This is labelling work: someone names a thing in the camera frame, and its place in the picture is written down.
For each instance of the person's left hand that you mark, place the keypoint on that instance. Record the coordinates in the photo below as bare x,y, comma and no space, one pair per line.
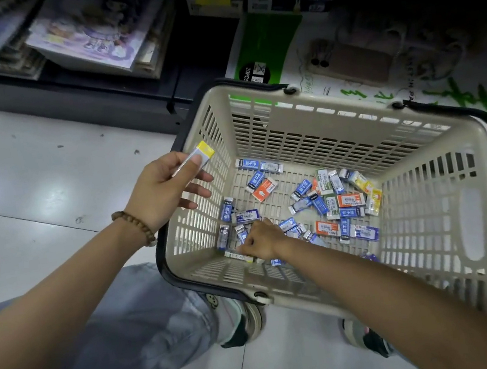
158,191

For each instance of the person's right hand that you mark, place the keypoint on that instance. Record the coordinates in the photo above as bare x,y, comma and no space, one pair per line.
262,240

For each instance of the single yellow eraser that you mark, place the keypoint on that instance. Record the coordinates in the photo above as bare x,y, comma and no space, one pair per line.
203,151

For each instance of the pile of mixed packaged erasers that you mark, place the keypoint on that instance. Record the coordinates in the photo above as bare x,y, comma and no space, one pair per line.
341,202

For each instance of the beige plastic shopping basket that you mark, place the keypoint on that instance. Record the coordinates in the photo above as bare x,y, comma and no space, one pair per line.
306,114

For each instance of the person's right forearm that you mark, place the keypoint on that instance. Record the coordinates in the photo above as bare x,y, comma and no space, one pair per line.
415,311

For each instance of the person's left shoe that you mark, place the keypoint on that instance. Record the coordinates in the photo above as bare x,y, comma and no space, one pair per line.
239,318

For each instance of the person's shoe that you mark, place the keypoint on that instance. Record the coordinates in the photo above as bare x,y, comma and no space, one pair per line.
239,318
364,339

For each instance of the person's right shoe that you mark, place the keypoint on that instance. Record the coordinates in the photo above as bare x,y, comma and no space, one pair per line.
364,339

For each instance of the dark metal shelf unit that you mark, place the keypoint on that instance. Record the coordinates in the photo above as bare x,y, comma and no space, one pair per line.
79,106

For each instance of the purple cartoon cover book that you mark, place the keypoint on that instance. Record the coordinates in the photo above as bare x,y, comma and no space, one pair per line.
100,30

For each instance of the green and white paper pack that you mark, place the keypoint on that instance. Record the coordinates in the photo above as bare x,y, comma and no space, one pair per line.
268,38

